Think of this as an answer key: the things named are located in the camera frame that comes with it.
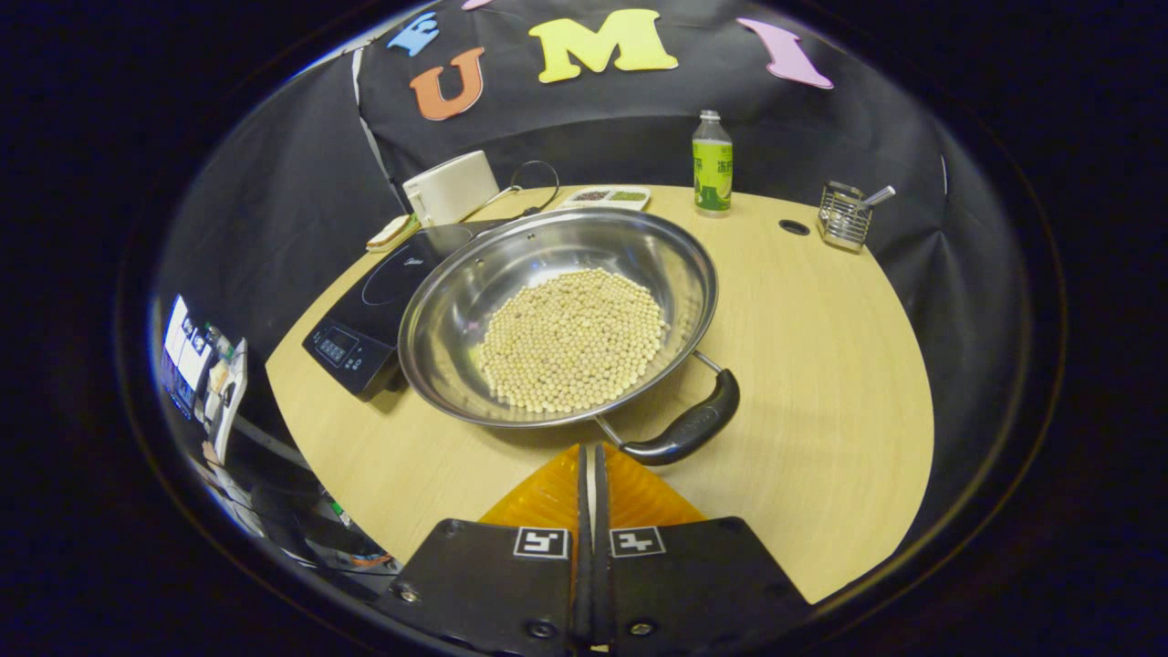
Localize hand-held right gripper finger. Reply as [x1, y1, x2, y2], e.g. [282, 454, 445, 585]
[593, 443, 813, 657]
[374, 444, 592, 657]

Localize stainless steel pot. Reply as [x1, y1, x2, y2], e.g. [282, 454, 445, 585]
[398, 208, 742, 467]

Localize black induction cooktop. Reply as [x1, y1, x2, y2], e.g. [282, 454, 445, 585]
[302, 219, 512, 402]

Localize soybeans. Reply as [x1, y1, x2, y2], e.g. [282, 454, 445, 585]
[478, 267, 670, 414]

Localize white divided bean tray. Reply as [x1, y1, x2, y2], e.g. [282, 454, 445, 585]
[558, 185, 652, 213]

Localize white rectangular plate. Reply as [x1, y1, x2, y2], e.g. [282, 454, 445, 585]
[366, 214, 422, 254]

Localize sandwich with lettuce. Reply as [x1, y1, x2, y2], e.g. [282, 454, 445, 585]
[369, 213, 417, 247]

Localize white toaster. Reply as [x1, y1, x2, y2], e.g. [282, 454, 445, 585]
[402, 151, 501, 227]

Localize green drink bottle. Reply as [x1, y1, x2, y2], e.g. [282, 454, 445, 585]
[692, 110, 734, 218]

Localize background equipment clutter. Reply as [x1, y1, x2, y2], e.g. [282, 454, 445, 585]
[160, 294, 249, 466]

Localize black backdrop cloth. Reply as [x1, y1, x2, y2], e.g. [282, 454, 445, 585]
[151, 0, 1037, 548]

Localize black power cable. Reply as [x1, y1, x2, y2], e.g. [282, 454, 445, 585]
[507, 160, 561, 220]

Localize metal wire utensil holder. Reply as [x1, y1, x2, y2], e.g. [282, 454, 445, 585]
[817, 181, 872, 254]

